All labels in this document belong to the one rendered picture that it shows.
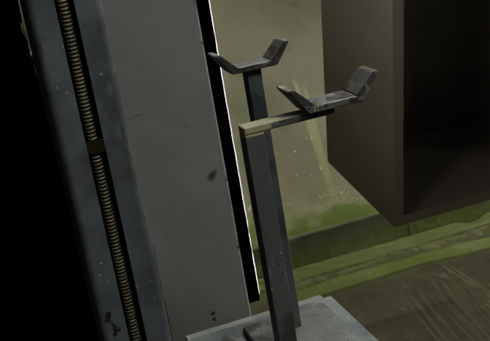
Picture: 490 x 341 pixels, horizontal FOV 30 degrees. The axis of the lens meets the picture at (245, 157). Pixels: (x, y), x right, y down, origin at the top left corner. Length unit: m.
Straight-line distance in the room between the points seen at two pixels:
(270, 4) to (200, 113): 1.87
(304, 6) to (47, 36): 2.48
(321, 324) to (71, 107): 0.41
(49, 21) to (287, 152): 2.25
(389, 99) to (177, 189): 0.75
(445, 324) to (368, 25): 0.93
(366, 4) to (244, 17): 1.19
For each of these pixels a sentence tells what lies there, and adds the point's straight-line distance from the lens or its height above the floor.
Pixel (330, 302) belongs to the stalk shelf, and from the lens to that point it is 1.08.
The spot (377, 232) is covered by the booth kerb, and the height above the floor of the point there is 0.10.
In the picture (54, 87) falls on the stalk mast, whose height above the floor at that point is 1.14.
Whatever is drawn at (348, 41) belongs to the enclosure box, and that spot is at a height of 0.88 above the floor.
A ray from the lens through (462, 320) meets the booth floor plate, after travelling 2.57.
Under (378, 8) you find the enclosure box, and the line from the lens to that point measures 1.93.
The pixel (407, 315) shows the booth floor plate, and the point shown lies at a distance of 2.61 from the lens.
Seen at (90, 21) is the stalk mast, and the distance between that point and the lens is 0.75.
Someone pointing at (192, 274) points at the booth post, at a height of 0.73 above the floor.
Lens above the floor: 1.29
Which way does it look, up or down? 17 degrees down
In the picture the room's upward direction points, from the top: 10 degrees counter-clockwise
